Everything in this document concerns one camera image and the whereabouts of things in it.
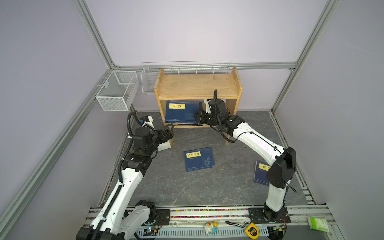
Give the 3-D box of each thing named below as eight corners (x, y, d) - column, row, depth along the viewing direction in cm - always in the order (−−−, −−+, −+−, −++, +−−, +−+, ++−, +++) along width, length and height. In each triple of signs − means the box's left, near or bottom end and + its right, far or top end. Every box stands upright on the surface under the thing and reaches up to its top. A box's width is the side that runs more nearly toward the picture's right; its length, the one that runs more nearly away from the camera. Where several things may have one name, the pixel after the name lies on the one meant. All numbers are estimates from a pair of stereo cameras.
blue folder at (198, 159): (186, 171, 91) (185, 170, 89) (183, 152, 99) (183, 151, 98) (215, 166, 93) (215, 165, 91) (210, 148, 101) (210, 146, 100)
